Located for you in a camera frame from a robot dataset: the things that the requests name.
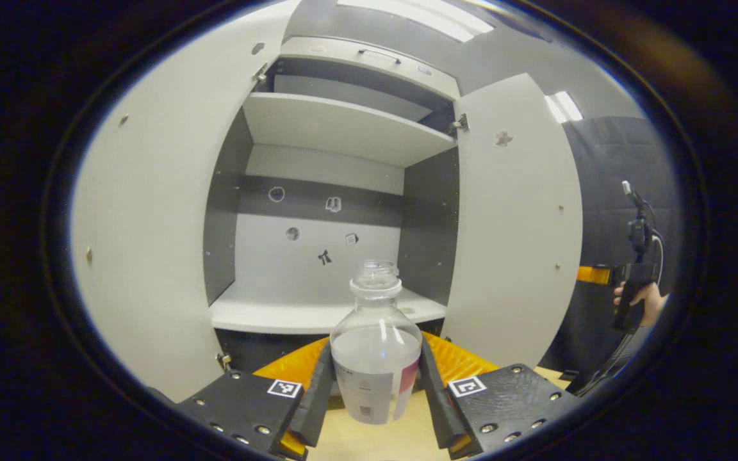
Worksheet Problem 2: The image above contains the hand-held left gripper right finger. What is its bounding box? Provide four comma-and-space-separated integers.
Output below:
419, 332, 582, 460

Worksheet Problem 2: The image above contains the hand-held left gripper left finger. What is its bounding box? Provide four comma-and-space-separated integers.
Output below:
177, 339, 338, 460

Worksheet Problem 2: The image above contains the clear plastic bottle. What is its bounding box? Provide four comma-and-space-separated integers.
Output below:
329, 259, 423, 426

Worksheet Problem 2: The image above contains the white cabinet door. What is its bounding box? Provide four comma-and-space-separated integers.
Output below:
439, 72, 584, 369
69, 0, 302, 404

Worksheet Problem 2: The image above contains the white cabinet shelf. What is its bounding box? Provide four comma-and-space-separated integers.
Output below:
242, 92, 458, 168

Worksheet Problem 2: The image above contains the white cabinet drawer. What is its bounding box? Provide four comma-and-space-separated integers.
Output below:
279, 35, 461, 100

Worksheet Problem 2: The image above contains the black backdrop cloth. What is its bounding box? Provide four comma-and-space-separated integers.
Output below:
539, 115, 680, 385

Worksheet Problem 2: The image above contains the black drawer handle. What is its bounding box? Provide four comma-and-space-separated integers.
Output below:
358, 49, 402, 65

